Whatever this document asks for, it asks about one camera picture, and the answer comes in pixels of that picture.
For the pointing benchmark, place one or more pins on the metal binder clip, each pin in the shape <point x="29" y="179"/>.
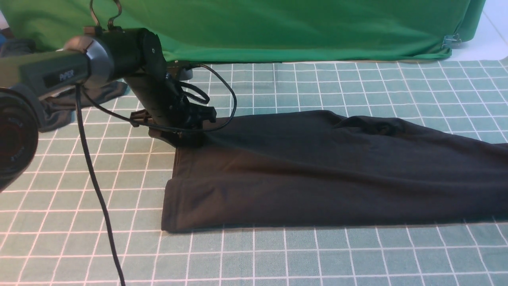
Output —
<point x="451" y="41"/>

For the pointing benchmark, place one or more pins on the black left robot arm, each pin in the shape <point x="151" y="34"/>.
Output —
<point x="92" y="61"/>

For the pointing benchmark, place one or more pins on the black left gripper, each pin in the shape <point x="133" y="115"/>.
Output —
<point x="169" y="120"/>

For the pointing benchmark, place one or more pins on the gray long-sleeved shirt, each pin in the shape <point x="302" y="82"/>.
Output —
<point x="318" y="168"/>

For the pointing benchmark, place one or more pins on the green backdrop cloth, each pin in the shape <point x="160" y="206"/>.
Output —
<point x="272" y="31"/>

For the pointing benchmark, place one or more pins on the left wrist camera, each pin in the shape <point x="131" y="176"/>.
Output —
<point x="180" y="69"/>

